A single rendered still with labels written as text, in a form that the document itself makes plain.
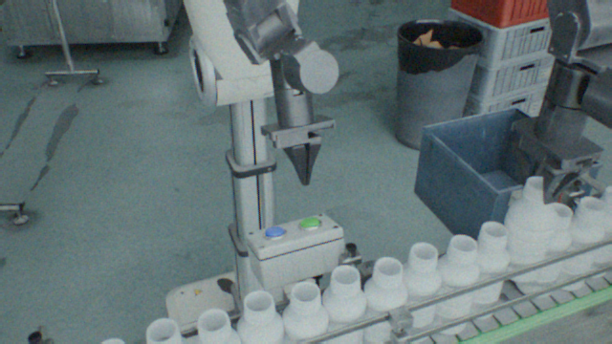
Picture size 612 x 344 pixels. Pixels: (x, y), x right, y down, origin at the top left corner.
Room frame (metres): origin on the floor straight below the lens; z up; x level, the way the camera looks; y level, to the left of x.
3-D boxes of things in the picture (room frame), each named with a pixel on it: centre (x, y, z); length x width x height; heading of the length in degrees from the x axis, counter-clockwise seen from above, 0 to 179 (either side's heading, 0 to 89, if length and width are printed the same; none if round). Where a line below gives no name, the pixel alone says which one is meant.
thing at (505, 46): (3.05, -1.19, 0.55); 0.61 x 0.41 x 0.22; 119
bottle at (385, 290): (0.51, -0.11, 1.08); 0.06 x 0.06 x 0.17
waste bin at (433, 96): (2.75, -0.72, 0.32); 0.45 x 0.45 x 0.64
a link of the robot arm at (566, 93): (0.60, -0.34, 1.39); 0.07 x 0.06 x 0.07; 23
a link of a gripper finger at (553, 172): (0.60, -0.34, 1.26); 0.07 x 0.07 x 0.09; 22
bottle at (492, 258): (0.59, -0.28, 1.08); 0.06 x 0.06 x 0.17
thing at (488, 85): (3.05, -1.19, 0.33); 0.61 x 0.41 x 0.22; 118
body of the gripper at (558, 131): (0.61, -0.33, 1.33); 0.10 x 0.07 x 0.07; 22
